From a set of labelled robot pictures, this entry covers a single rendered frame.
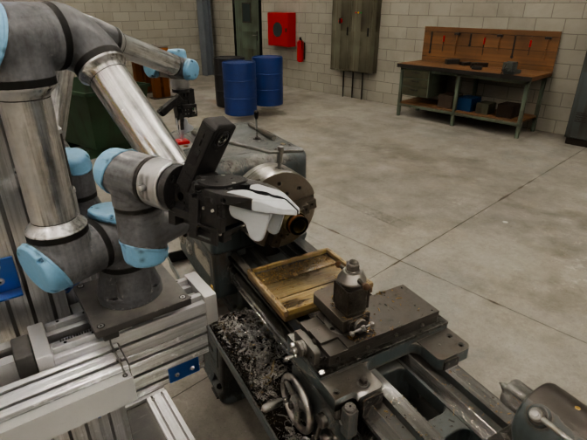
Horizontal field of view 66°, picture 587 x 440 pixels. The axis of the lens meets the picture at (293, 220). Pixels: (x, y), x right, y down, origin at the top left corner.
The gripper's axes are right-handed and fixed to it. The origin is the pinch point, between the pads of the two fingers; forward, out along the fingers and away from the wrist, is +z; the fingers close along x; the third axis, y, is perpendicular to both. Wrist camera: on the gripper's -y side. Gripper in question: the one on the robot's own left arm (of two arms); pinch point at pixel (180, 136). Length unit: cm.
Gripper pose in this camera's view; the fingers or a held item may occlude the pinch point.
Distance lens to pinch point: 205.6
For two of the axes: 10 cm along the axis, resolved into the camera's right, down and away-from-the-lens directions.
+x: -4.8, -3.8, 7.9
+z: 0.0, 9.0, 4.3
